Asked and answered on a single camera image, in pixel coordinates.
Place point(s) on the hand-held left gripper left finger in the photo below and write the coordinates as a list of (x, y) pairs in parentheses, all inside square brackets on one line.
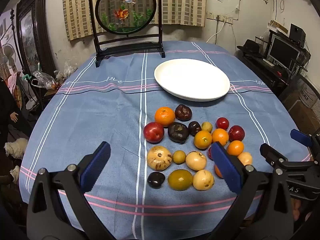
[(96, 165)]

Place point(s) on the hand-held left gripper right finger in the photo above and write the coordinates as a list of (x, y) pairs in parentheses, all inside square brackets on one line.
[(226, 167)]

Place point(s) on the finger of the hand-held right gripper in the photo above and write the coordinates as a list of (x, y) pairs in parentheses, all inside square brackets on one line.
[(300, 136), (271, 152)]

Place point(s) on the small orange mandarin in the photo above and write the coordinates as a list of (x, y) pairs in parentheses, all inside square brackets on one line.
[(235, 147)]

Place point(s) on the peach-tan round pear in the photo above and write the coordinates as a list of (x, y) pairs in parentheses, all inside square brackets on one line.
[(246, 158)]

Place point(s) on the tan round pear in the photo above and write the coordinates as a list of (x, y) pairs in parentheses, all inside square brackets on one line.
[(203, 179), (196, 160)]

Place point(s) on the yellow-orange mandarin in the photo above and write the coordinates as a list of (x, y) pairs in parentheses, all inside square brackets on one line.
[(203, 139)]

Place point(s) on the small red plum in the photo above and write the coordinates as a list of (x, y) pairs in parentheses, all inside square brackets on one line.
[(222, 123)]

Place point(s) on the green-yellow mandarin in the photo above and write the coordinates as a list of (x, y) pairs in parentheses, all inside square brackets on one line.
[(180, 179)]

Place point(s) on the large dark purple passionfruit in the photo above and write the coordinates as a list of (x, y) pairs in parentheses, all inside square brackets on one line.
[(178, 132)]

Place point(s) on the glossy black plum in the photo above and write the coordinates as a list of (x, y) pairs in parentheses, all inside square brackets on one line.
[(156, 180)]

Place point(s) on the large tan spotted pear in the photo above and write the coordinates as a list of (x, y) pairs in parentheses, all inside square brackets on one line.
[(159, 158)]

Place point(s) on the dark purple wrinkled passionfruit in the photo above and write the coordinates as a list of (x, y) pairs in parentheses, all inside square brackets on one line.
[(183, 112)]

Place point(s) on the large orange mandarin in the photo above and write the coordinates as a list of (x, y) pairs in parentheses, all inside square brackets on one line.
[(164, 116)]

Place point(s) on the white oval plate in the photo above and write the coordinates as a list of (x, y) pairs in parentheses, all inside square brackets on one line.
[(190, 78)]

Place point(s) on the person's right hand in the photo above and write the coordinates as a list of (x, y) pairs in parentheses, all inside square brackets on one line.
[(296, 208)]

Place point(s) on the black mesh chair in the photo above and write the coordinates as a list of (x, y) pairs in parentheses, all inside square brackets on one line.
[(305, 87)]

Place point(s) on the blue plaid tablecloth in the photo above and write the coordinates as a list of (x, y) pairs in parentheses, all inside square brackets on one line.
[(100, 110)]

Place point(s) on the black media desk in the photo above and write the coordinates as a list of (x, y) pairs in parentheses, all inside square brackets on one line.
[(265, 72)]

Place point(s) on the white remote control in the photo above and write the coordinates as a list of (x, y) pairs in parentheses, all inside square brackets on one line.
[(268, 62)]

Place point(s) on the white shoe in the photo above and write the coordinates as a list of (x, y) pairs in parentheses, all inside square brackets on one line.
[(15, 173)]

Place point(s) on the white fluffy dog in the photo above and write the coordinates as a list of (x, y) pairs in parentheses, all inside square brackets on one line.
[(16, 148)]

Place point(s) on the computer monitor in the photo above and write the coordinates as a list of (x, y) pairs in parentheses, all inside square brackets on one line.
[(283, 51)]

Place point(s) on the clear plastic bags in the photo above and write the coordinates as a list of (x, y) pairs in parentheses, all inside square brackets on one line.
[(43, 78)]

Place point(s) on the black hat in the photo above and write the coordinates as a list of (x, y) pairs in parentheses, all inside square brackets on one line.
[(251, 46)]

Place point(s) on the black speaker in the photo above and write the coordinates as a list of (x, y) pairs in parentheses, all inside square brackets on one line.
[(297, 33)]

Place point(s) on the yellow cardboard box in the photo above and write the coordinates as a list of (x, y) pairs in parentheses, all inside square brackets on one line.
[(278, 25)]

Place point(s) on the standing fan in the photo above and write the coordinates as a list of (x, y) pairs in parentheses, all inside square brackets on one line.
[(7, 52)]

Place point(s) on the dark framed painting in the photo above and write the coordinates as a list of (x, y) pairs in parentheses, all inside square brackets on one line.
[(28, 37)]

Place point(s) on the round goldfish table screen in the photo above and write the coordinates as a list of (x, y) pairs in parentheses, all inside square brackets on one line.
[(125, 7)]

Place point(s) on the beige checked curtain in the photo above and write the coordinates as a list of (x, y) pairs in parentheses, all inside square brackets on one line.
[(180, 2)]

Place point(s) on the white wall socket strip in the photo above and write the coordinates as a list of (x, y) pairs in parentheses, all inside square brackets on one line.
[(225, 19)]

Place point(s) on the white wall socket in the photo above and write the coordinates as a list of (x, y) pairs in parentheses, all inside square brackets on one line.
[(210, 15)]

